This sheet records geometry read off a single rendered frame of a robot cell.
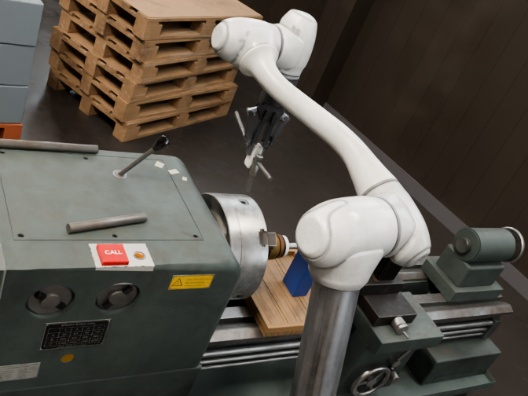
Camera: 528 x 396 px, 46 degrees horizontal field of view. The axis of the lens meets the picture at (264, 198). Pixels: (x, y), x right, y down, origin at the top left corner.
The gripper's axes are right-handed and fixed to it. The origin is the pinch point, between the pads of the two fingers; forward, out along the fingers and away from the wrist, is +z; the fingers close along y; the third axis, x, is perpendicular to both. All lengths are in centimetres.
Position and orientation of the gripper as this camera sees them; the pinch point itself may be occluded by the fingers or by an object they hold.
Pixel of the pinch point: (253, 155)
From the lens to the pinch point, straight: 177.7
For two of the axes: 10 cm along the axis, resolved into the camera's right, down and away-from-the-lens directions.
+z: -3.2, 8.4, 4.3
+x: 3.5, 5.3, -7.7
